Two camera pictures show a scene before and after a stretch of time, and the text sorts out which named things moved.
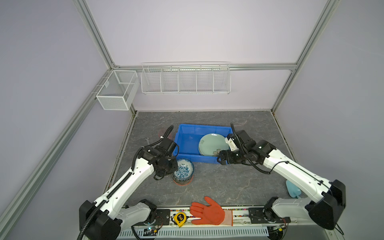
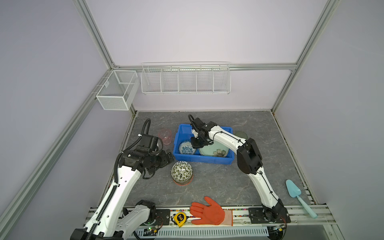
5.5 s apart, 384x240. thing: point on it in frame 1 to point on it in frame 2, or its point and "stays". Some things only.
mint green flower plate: (210, 144) stays
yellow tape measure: (180, 218) stays
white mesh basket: (118, 90) stays
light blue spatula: (293, 190) stays
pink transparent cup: (162, 132) stays
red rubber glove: (211, 214) stays
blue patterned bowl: (184, 173) to (185, 148)
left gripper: (174, 167) to (165, 160)
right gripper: (222, 153) to (195, 145)
